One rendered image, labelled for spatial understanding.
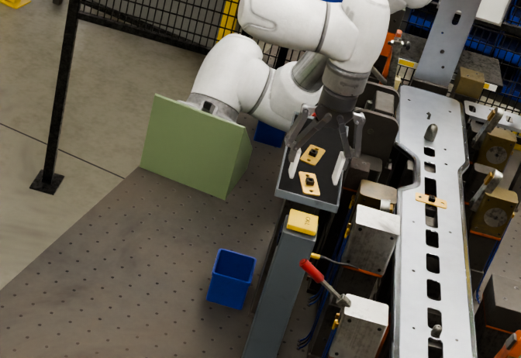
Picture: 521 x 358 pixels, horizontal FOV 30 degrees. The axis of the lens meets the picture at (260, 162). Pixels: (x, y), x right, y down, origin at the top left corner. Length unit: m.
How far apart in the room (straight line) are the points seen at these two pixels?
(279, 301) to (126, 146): 2.30
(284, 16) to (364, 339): 0.66
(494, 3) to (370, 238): 1.43
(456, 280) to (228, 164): 0.80
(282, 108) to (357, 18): 0.97
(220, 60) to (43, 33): 2.40
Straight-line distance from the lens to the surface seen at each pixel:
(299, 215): 2.00
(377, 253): 2.18
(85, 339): 2.28
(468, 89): 3.16
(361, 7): 1.89
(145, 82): 4.83
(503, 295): 2.25
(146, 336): 2.31
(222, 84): 2.78
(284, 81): 2.79
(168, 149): 2.80
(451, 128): 2.94
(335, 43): 1.90
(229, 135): 2.71
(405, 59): 3.21
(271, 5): 1.88
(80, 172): 4.06
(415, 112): 2.95
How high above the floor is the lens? 2.25
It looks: 31 degrees down
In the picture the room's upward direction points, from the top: 16 degrees clockwise
